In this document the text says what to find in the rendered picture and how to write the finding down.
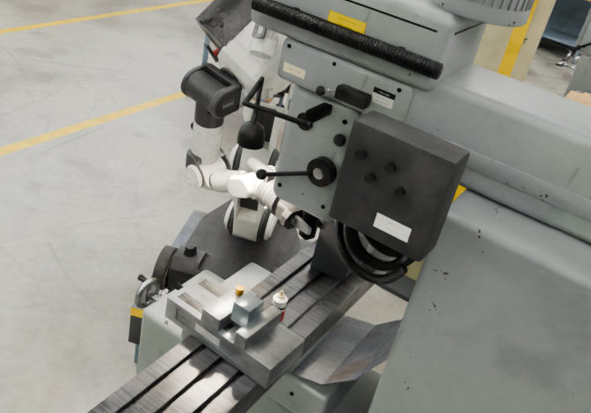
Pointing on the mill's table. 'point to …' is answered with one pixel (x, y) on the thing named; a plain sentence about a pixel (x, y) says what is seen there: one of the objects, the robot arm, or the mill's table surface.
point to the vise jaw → (221, 309)
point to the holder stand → (338, 269)
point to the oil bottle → (280, 302)
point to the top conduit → (293, 15)
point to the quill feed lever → (325, 170)
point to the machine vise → (282, 362)
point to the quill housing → (296, 184)
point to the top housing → (373, 18)
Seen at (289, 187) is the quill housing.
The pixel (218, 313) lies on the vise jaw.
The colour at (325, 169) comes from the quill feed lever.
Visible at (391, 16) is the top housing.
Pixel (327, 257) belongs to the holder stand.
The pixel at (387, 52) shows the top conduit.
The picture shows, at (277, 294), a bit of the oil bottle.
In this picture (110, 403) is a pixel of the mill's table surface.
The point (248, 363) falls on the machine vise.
